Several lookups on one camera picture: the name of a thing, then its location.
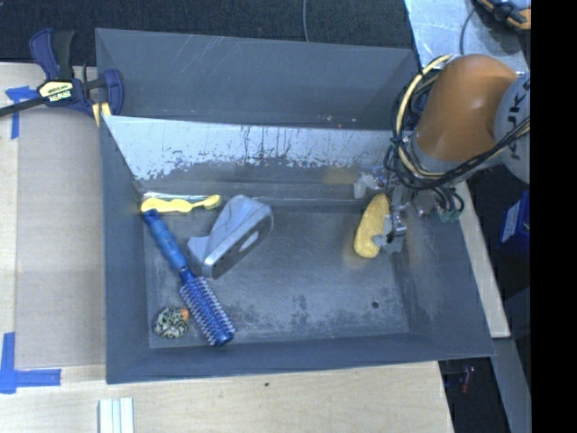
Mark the blue round hairbrush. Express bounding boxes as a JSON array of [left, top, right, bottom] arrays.
[[142, 208, 237, 348]]

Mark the yellow wavy flat toy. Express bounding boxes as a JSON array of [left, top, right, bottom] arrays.
[[140, 193, 224, 217]]

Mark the silver grey plastic tool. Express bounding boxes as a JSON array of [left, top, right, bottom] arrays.
[[186, 193, 275, 281]]

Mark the spotted toy with orange tip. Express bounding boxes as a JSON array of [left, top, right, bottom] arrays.
[[152, 306, 191, 340]]

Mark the grey metal bin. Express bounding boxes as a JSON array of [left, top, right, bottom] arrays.
[[94, 27, 497, 385]]

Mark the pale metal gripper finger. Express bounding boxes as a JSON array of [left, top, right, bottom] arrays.
[[372, 233, 406, 255], [385, 213, 408, 237]]

